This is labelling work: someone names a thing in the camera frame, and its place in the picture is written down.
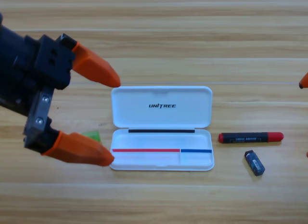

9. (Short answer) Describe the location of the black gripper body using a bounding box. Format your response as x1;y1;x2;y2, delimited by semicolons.
0;13;77;155

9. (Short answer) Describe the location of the white Unitree pencil case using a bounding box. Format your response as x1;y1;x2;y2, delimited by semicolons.
109;85;215;171

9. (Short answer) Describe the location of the dark blue eraser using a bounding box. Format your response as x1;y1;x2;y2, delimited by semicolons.
244;150;266;177

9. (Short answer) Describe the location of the red and black marker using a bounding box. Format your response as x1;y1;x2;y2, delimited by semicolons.
218;132;284;145

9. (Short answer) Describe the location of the green and white highlighter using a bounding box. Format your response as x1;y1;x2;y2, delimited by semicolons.
81;130;101;144

